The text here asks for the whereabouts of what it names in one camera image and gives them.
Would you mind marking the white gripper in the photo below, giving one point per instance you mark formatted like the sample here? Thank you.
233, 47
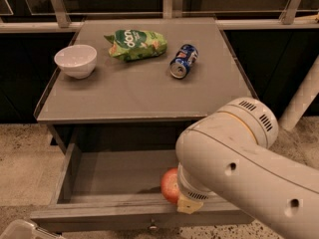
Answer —
191, 192

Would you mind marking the red orange apple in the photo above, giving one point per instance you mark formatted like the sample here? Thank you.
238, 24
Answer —
168, 186

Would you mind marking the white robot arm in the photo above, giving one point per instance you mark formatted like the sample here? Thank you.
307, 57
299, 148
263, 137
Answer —
227, 153

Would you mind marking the metal drawer knob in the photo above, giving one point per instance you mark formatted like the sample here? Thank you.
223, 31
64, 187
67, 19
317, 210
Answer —
153, 226

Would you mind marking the grey open top drawer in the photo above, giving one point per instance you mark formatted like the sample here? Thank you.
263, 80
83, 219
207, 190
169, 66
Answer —
104, 189

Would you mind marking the blue soda can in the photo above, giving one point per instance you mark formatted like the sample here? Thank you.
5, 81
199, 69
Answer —
185, 57

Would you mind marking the clear plastic container corner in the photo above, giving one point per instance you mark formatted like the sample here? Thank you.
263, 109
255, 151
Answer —
21, 229

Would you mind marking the green chip bag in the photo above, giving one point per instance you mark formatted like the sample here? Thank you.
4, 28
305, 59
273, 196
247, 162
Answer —
133, 45

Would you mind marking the white bowl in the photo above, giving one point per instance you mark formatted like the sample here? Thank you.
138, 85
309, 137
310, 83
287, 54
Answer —
77, 61

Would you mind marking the metal railing frame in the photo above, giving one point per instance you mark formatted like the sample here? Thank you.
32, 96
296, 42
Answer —
36, 16

